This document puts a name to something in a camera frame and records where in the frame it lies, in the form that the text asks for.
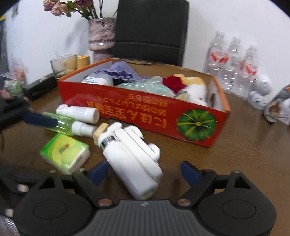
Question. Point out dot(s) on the white cream bottle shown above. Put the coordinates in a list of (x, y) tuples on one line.
[(97, 79)]

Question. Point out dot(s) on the clear plastic bag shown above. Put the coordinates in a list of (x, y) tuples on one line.
[(17, 74)]

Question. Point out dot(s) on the wooden desk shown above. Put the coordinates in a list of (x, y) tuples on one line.
[(237, 140)]

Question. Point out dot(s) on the clear glass stirring rod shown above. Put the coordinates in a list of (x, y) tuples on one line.
[(60, 62)]

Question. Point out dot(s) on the large white bottle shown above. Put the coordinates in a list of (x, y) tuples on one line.
[(131, 177)]

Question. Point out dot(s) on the small white bottle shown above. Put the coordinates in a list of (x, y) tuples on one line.
[(79, 112)]

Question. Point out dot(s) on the yellow and white plush toy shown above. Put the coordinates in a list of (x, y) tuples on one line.
[(194, 90)]

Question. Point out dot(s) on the red cardboard box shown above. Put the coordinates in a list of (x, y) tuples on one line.
[(136, 109)]

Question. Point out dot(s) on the white robot speaker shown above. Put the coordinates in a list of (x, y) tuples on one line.
[(262, 85)]

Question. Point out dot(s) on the beige rubber block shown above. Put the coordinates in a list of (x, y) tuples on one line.
[(99, 132)]

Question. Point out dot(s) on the purple ceramic vase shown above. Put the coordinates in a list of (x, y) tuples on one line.
[(100, 38)]

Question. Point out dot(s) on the black paper bag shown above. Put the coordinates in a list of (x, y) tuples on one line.
[(149, 27)]

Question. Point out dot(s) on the red fabric rose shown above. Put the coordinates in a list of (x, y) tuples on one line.
[(174, 82)]

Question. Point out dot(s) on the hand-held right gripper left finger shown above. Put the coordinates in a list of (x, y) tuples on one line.
[(98, 173)]

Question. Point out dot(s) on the yellow cup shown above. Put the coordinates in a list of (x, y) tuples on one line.
[(83, 61)]

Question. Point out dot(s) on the white plastic device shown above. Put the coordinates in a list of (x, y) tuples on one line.
[(140, 149)]

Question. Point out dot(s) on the purple knitted pouch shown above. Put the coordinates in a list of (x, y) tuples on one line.
[(122, 70)]

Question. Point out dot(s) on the dried pink flower bunch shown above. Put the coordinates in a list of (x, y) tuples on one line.
[(59, 6)]

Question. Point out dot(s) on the green tissue packet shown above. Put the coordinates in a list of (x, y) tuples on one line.
[(63, 152)]

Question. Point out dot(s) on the iridescent organza bag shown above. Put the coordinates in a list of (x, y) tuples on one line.
[(145, 87)]

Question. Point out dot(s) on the grey glass cup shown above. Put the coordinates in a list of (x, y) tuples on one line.
[(65, 67)]

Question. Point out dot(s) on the black power adapter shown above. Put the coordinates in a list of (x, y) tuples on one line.
[(38, 87)]

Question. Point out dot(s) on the clear plastic water bottle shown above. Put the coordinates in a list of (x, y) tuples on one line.
[(233, 65), (216, 56), (249, 70)]

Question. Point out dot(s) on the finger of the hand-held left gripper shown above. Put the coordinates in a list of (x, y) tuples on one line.
[(40, 120), (15, 181)]

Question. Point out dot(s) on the green spray bottle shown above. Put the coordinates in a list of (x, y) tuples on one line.
[(65, 126)]

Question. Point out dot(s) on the decorated bottle with black cap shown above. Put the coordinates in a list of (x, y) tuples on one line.
[(278, 106)]

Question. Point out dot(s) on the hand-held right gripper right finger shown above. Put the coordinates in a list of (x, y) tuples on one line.
[(191, 173)]

